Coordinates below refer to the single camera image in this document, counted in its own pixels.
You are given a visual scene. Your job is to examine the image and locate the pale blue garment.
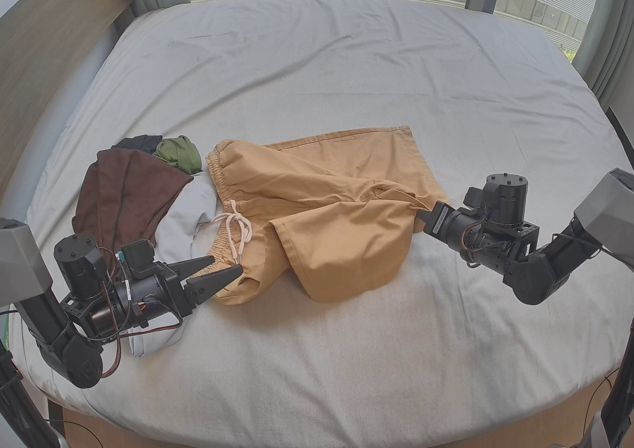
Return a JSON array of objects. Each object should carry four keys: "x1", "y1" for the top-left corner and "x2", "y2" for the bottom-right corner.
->
[{"x1": 129, "y1": 174, "x2": 219, "y2": 360}]

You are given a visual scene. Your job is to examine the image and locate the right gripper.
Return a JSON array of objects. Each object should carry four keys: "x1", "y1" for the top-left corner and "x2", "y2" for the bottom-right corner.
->
[{"x1": 421, "y1": 201, "x2": 489, "y2": 264}]

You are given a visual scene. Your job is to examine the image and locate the tan shorts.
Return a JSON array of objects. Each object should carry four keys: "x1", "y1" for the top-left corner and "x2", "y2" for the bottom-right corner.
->
[{"x1": 204, "y1": 124, "x2": 452, "y2": 308}]

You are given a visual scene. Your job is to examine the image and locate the brown garment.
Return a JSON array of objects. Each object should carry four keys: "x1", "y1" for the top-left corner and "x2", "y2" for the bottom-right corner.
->
[{"x1": 73, "y1": 148, "x2": 194, "y2": 264}]

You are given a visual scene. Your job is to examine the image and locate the dark blue garment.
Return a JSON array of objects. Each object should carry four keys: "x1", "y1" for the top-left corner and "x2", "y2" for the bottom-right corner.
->
[{"x1": 111, "y1": 135, "x2": 163, "y2": 156}]

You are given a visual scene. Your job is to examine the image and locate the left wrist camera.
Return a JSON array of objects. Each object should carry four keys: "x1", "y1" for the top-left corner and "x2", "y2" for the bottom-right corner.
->
[{"x1": 117, "y1": 239, "x2": 167, "y2": 283}]

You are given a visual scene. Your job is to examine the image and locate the green garment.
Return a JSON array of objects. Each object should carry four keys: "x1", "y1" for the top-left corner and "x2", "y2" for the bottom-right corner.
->
[{"x1": 153, "y1": 135, "x2": 203, "y2": 175}]

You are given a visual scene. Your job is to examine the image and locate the bed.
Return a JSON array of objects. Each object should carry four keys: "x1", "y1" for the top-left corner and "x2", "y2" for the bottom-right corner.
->
[{"x1": 0, "y1": 0, "x2": 634, "y2": 448}]

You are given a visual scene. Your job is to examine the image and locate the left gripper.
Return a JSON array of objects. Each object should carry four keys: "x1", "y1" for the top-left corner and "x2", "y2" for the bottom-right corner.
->
[{"x1": 112, "y1": 256, "x2": 244, "y2": 333}]

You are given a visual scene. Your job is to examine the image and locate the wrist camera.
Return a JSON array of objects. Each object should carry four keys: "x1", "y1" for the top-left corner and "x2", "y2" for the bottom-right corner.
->
[
  {"x1": 117, "y1": 239, "x2": 167, "y2": 283},
  {"x1": 463, "y1": 186, "x2": 491, "y2": 213}
]

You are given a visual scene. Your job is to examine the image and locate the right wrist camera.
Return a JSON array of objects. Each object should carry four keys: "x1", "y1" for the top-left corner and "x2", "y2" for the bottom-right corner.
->
[{"x1": 463, "y1": 186, "x2": 491, "y2": 213}]

